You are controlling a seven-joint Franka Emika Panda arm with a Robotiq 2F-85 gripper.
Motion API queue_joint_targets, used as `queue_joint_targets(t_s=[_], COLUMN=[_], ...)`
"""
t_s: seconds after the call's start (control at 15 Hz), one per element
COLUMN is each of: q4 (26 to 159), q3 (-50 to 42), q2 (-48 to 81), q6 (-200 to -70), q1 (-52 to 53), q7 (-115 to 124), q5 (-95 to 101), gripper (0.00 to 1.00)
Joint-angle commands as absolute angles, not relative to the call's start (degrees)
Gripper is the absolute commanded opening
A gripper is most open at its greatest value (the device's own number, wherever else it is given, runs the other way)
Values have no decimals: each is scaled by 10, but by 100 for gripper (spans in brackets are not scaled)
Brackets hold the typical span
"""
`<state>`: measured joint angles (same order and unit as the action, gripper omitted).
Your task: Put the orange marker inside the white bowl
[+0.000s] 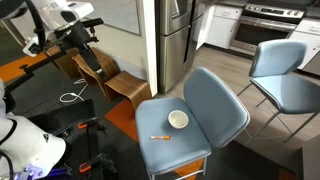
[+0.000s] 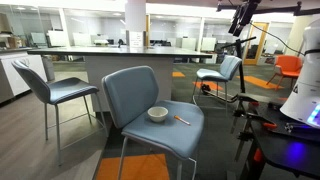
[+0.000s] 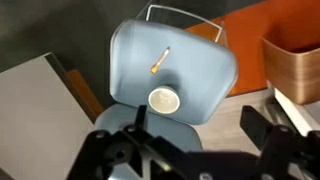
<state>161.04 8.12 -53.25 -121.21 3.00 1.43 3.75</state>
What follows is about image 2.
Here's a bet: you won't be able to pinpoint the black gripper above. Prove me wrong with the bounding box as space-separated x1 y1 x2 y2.
228 0 262 38

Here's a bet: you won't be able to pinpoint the orange marker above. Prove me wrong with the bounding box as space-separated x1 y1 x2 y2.
173 115 192 127

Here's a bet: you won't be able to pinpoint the white bowl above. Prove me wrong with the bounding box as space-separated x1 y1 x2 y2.
147 106 169 123

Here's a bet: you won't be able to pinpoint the orange framed door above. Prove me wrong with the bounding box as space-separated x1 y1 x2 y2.
242 21 271 66

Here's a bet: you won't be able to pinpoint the light blue chair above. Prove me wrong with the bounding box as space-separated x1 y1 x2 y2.
191 55 243 116

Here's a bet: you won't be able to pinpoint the black overhead bar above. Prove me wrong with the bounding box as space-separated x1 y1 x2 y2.
216 1 320 17

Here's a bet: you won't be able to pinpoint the black kick scooter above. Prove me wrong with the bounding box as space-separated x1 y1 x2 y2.
199 36 265 105

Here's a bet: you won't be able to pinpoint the orange armchair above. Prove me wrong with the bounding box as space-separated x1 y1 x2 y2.
265 54 304 92

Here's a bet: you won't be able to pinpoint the white paper sign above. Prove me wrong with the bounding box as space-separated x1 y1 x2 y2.
128 30 145 48

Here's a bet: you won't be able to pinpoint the black tripod stand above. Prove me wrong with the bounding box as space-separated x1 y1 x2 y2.
229 99 259 163

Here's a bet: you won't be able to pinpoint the high counter table dark top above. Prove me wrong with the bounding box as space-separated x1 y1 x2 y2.
26 45 213 113

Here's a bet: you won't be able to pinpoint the blue padded chair metal legs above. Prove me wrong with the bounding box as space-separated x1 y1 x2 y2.
101 65 205 180

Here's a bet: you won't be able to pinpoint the black robot table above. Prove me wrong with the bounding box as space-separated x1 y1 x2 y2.
239 99 320 180

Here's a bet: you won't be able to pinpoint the grey-blue padded chair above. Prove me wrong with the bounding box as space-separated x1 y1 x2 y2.
11 59 109 167

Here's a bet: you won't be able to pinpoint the cardboard box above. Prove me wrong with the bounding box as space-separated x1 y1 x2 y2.
7 35 23 50

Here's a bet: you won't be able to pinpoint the white cabinet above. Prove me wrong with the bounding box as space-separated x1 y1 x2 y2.
0 48 48 104

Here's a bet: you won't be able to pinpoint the black cable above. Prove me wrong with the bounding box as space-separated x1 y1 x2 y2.
249 21 306 57

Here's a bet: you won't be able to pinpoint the orange handled clamp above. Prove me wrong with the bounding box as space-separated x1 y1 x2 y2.
261 121 278 131
253 147 265 164

